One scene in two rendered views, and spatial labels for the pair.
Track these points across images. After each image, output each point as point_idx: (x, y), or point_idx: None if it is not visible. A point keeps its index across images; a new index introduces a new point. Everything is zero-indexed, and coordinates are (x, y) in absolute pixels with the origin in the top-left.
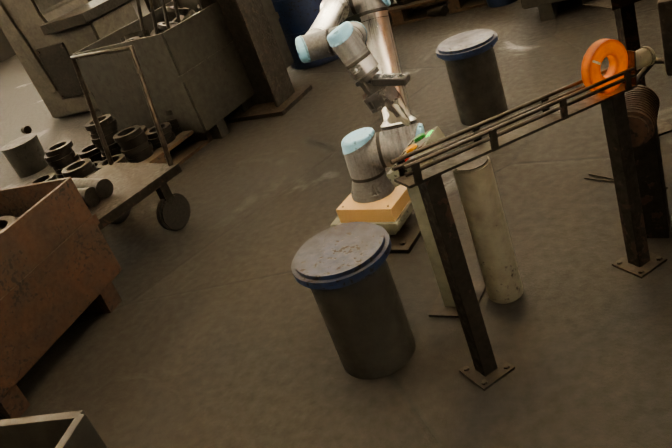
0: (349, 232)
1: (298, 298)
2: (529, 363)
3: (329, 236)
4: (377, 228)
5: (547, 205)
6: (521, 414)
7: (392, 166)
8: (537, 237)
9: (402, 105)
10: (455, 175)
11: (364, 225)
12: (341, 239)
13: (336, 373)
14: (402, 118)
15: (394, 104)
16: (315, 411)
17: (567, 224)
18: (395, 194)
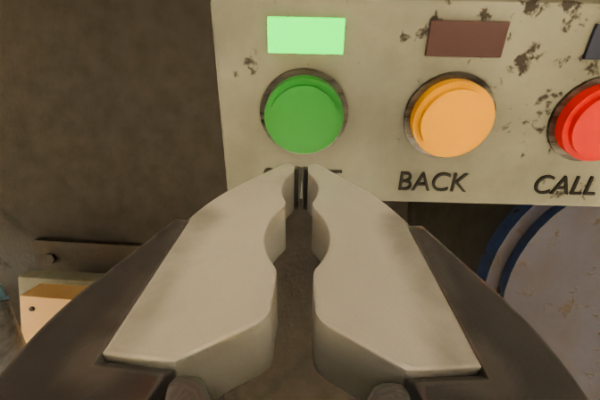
0: (561, 309)
1: (335, 398)
2: None
3: (571, 365)
4: (555, 223)
5: (60, 20)
6: None
7: (546, 202)
8: (165, 20)
9: (223, 258)
10: None
11: (529, 274)
12: (595, 320)
13: None
14: (382, 203)
15: (404, 356)
16: None
17: None
18: None
